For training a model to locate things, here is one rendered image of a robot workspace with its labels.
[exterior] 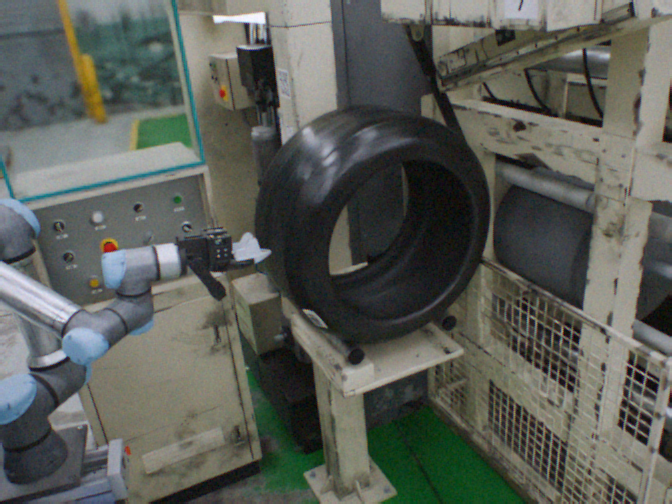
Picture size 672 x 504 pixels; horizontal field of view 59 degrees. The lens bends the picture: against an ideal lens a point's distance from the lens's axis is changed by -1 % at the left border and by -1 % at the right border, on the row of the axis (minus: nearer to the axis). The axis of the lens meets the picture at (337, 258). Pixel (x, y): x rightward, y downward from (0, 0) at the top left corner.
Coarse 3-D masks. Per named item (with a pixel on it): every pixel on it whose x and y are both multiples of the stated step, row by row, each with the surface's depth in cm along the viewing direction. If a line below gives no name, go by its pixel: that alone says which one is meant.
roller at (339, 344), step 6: (330, 336) 156; (336, 342) 153; (342, 342) 151; (348, 342) 150; (354, 342) 151; (336, 348) 154; (342, 348) 150; (348, 348) 148; (354, 348) 148; (360, 348) 149; (342, 354) 150; (348, 354) 147; (354, 354) 147; (360, 354) 148; (348, 360) 148; (354, 360) 148; (360, 360) 148
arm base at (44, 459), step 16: (48, 432) 145; (16, 448) 140; (32, 448) 142; (48, 448) 145; (64, 448) 150; (16, 464) 142; (32, 464) 142; (48, 464) 145; (16, 480) 143; (32, 480) 143
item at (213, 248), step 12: (216, 228) 134; (180, 240) 126; (192, 240) 127; (204, 240) 128; (216, 240) 129; (228, 240) 129; (180, 252) 126; (192, 252) 128; (204, 252) 129; (216, 252) 129; (228, 252) 131; (204, 264) 130; (216, 264) 130; (228, 264) 131
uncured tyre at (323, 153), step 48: (288, 144) 141; (336, 144) 128; (384, 144) 128; (432, 144) 133; (288, 192) 130; (336, 192) 126; (432, 192) 170; (480, 192) 144; (288, 240) 130; (432, 240) 173; (480, 240) 149; (288, 288) 136; (336, 288) 169; (384, 288) 173; (432, 288) 164; (336, 336) 145; (384, 336) 147
